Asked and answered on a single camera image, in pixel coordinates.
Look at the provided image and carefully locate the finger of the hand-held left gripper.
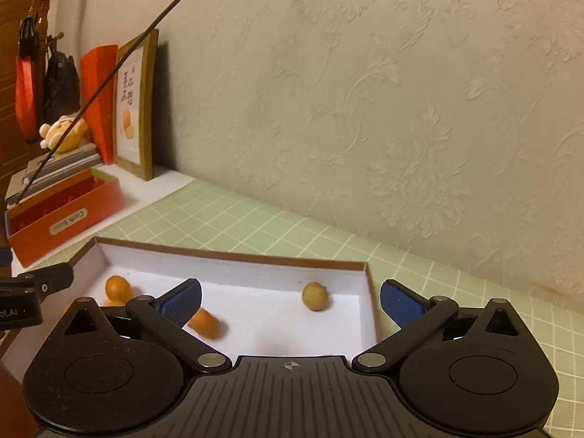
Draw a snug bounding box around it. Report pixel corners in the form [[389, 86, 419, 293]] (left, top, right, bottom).
[[17, 262, 75, 303]]

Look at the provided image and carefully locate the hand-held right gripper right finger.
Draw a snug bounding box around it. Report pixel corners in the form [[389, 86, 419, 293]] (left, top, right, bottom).
[[352, 278, 527, 373]]

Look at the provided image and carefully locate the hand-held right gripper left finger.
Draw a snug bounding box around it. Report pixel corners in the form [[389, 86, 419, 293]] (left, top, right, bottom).
[[54, 278, 231, 373]]

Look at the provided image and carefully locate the white box with brown rim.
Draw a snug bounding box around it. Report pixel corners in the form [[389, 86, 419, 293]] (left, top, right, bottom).
[[0, 236, 384, 366]]

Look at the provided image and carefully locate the yellow-brown longan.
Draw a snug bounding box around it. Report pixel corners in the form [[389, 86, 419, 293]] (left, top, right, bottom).
[[302, 282, 331, 312]]

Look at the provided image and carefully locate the green checked tablecloth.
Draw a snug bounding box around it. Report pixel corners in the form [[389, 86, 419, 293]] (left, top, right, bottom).
[[89, 178, 584, 438]]

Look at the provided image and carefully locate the red cardboard box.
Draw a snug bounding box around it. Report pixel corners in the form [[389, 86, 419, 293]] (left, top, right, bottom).
[[5, 167, 125, 269]]

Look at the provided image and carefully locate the stack of grey books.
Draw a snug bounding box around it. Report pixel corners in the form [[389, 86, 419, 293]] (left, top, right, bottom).
[[4, 143, 104, 202]]

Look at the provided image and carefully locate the yellow plush toy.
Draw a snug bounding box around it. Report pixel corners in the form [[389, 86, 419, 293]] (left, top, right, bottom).
[[39, 115, 90, 154]]

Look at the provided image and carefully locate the red bag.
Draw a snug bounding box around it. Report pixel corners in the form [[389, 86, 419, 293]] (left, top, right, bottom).
[[15, 16, 47, 141]]

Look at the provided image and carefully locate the red paper folder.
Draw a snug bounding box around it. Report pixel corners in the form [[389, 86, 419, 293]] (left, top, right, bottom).
[[80, 45, 119, 165]]

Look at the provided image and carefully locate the black bag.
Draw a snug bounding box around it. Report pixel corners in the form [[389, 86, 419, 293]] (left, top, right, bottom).
[[43, 49, 82, 125]]

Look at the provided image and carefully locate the brown wooden door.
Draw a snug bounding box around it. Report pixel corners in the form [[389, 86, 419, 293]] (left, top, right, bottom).
[[0, 0, 46, 188]]

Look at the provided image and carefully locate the wooden coat rack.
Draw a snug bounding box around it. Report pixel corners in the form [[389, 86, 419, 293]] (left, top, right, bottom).
[[26, 0, 74, 62]]

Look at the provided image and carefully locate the wooden picture frame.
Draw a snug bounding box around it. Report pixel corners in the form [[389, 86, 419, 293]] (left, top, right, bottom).
[[112, 28, 160, 182]]

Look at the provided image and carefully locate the dark thin cable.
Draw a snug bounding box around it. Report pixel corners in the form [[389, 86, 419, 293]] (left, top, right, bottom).
[[17, 0, 225, 204]]

